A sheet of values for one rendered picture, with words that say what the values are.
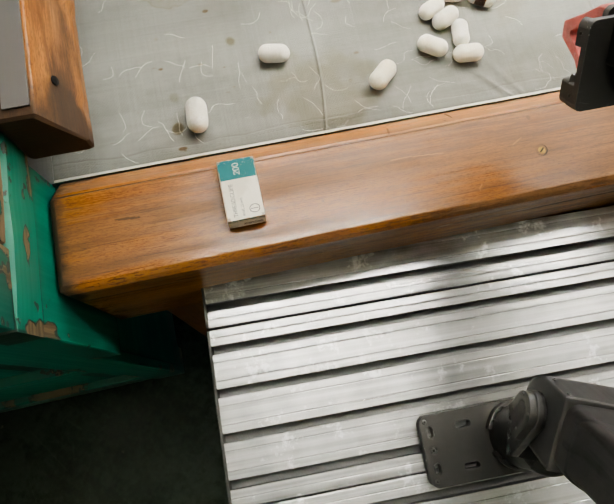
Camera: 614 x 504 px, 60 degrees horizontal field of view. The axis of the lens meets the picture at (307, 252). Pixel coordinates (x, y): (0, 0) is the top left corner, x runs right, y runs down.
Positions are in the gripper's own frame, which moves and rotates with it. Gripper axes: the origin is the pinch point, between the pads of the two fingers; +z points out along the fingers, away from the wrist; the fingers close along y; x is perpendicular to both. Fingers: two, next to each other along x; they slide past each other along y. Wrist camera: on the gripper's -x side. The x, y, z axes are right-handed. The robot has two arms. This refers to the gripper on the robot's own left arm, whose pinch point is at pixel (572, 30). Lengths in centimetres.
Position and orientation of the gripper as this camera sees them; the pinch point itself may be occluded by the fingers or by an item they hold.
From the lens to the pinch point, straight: 54.2
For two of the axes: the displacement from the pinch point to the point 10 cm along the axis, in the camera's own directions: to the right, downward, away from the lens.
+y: -9.8, 2.0, -0.9
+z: -1.9, -5.6, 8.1
